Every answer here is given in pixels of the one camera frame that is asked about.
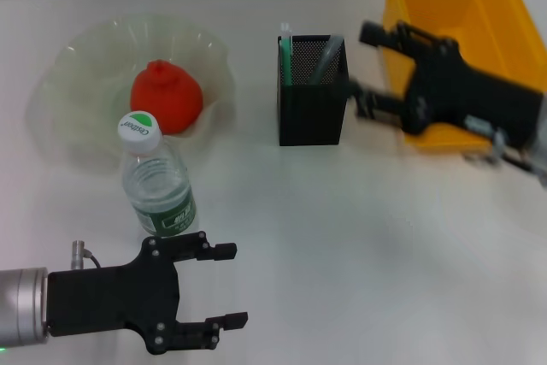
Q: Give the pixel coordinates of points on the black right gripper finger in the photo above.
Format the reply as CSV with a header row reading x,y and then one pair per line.
x,y
376,104
380,36

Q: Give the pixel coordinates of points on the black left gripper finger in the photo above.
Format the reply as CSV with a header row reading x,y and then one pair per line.
x,y
220,251
233,320

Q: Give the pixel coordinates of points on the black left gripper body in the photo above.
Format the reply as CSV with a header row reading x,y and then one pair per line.
x,y
115,301

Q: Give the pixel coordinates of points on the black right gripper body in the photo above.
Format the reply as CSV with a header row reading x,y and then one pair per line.
x,y
470,91

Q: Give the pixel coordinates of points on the grey pen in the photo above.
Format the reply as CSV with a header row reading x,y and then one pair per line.
x,y
327,59

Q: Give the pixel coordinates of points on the clear green-label water bottle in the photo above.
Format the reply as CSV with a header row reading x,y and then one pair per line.
x,y
158,185

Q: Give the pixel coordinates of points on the red tomato-shaped toy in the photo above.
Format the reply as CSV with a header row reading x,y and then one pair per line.
x,y
166,100

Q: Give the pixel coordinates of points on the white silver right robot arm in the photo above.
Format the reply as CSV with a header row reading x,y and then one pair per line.
x,y
540,147

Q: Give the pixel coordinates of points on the black mesh pen holder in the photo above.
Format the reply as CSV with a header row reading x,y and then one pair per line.
x,y
312,117

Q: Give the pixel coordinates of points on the green glass fruit plate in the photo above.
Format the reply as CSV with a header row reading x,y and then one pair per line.
x,y
85,83

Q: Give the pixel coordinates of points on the yellow plastic bin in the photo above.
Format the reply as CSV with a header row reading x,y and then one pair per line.
x,y
491,19

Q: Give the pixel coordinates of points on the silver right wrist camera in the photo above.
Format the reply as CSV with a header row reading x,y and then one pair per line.
x,y
485,125

